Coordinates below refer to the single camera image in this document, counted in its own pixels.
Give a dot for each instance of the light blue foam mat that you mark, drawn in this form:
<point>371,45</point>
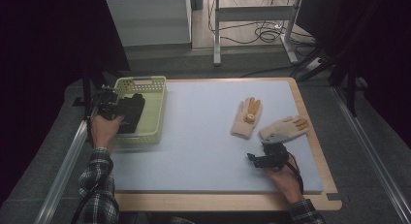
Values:
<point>206,153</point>

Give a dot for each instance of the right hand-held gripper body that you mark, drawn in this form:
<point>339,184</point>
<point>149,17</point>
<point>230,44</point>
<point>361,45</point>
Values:
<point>274,154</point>

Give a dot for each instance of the person's left hand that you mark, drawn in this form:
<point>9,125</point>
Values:
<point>105,130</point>

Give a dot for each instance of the pale green plastic basket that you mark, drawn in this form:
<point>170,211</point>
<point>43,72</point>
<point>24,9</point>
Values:
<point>153,111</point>

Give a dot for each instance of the white power strip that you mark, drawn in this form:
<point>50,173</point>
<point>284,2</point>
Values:
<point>313,64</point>

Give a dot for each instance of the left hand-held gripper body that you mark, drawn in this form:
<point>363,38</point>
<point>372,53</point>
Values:
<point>108,104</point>

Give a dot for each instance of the black metal stand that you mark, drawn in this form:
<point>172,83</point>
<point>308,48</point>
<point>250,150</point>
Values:
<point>87,88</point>
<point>351,88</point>

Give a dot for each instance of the beige glove orange fingers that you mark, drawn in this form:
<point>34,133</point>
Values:
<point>286,127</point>
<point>246,117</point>

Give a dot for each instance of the white cabinet panel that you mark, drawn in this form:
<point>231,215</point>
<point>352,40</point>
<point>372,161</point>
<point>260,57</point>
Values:
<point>148,20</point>

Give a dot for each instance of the aluminium rail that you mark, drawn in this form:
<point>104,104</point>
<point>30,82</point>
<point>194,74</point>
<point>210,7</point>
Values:
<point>61,178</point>
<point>371,153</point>

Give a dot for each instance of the person's right hand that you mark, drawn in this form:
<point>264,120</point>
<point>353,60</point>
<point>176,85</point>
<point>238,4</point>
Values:
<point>286,182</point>

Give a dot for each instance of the white metal desk frame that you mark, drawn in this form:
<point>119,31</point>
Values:
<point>252,14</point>

